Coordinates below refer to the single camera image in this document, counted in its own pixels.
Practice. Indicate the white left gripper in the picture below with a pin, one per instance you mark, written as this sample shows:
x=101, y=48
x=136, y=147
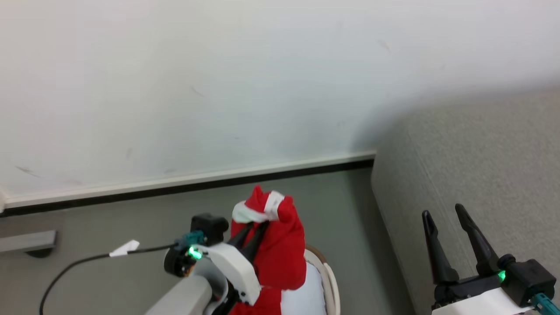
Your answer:
x=236, y=267

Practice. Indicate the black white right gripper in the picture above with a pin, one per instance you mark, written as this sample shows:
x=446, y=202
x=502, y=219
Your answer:
x=470, y=295

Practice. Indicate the red and white garment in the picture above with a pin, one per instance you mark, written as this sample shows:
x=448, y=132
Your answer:
x=280, y=253

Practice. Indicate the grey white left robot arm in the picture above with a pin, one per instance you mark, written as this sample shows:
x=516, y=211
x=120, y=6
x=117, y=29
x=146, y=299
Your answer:
x=186, y=293

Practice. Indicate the white laundry basket beige rim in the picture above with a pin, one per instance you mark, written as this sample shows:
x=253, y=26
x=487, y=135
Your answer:
x=321, y=284

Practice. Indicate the grey fabric sofa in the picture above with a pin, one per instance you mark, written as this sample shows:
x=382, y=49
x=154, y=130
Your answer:
x=472, y=175

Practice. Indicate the grey metal furniture foot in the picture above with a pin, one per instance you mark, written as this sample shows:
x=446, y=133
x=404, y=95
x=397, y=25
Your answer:
x=28, y=241

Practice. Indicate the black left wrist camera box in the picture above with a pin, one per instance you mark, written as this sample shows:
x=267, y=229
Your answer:
x=210, y=227

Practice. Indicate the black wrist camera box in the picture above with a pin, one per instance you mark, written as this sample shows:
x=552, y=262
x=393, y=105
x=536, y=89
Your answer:
x=529, y=278
x=210, y=227

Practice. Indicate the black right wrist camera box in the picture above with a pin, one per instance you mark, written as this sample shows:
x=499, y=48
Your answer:
x=529, y=278

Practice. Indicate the white black wall baseboard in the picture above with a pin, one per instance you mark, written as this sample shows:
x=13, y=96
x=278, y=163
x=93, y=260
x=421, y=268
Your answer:
x=188, y=181

